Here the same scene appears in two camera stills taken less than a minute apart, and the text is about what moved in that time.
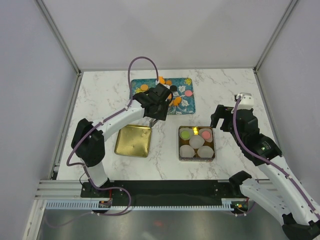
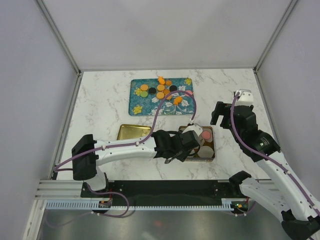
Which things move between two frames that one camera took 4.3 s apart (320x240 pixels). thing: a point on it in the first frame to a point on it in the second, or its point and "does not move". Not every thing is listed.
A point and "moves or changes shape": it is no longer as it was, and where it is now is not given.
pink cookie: x=206 y=135 does not move
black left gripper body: x=161 y=114 to x=182 y=156
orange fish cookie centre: x=178 y=100 does not move
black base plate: x=171 y=190 does not move
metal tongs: x=151 y=122 moves or changes shape
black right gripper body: x=229 y=115 does not move
